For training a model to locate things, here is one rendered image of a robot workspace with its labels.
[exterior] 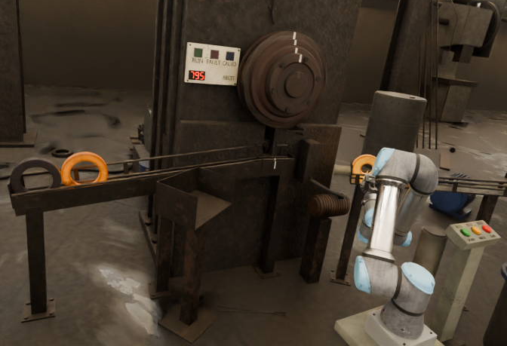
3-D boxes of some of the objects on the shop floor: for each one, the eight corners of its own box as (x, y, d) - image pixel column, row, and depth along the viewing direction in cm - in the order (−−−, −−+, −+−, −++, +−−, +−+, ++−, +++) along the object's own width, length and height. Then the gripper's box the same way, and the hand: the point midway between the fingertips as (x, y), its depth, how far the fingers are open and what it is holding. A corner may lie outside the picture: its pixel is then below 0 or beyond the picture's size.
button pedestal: (409, 331, 190) (444, 221, 171) (441, 320, 200) (477, 217, 182) (435, 355, 176) (476, 240, 158) (468, 343, 187) (510, 234, 168)
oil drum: (348, 158, 475) (364, 87, 448) (384, 157, 501) (400, 90, 474) (382, 176, 425) (401, 97, 398) (419, 174, 451) (440, 100, 424)
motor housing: (293, 273, 224) (308, 191, 208) (323, 267, 234) (339, 188, 218) (304, 286, 213) (321, 200, 197) (336, 280, 223) (354, 197, 207)
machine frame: (138, 217, 264) (149, -63, 211) (272, 205, 312) (309, -26, 259) (159, 280, 202) (183, -94, 150) (324, 253, 250) (385, -38, 197)
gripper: (385, 192, 168) (381, 164, 185) (364, 188, 169) (362, 161, 186) (379, 206, 173) (376, 178, 190) (360, 203, 174) (358, 175, 191)
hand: (368, 176), depth 189 cm, fingers closed
